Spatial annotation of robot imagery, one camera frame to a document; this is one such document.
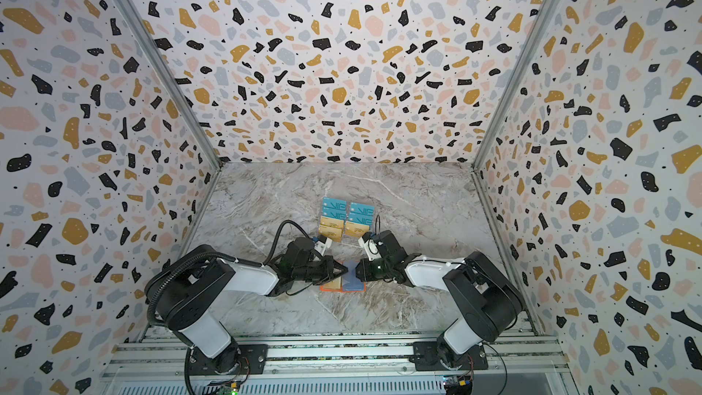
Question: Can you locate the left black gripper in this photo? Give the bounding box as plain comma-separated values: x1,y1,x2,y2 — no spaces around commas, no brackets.
295,255,352,285

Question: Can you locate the orange card holder wallet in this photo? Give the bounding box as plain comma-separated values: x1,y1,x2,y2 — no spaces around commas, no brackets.
319,261,366,293

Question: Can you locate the gold card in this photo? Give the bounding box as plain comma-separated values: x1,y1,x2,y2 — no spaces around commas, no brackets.
320,216,345,230
319,225,343,242
344,221,370,239

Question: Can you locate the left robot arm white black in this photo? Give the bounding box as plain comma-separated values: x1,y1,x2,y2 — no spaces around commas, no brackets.
146,236,348,374

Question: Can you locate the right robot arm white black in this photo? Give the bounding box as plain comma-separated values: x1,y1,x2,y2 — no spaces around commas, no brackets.
355,230,526,370

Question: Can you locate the teal card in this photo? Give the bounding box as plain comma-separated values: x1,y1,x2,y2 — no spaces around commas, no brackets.
349,202,375,218
322,208,347,222
347,212,373,227
323,197,347,214

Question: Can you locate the teal card back left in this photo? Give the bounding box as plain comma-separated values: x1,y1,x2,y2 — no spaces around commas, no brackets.
323,197,347,214

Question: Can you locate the teal card back right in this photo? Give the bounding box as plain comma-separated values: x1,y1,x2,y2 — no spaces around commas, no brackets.
349,202,375,218

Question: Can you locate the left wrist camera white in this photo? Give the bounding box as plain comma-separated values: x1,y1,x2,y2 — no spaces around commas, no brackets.
313,235,333,256

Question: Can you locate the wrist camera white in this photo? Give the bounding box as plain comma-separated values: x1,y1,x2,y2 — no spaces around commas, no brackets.
313,235,333,256
358,232,381,261

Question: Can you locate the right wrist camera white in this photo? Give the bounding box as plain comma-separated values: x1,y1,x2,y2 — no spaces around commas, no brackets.
358,232,381,261

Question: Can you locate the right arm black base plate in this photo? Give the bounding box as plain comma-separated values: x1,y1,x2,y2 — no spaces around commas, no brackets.
409,340,488,373

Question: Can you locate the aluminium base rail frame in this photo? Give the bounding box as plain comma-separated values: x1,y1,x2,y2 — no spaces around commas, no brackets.
96,332,578,394

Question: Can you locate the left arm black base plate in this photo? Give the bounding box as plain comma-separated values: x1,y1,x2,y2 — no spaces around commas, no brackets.
186,342,268,377

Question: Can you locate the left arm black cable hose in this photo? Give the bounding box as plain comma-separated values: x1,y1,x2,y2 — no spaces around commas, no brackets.
144,218,314,330

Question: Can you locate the left aluminium corner post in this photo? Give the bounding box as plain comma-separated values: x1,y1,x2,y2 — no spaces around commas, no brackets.
113,0,222,172

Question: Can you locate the aluminium corner post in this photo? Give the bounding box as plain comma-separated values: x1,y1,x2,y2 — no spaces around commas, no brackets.
113,0,222,172
472,0,561,172

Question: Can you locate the right aluminium corner post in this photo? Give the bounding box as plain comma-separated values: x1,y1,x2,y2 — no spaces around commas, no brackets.
472,0,561,172

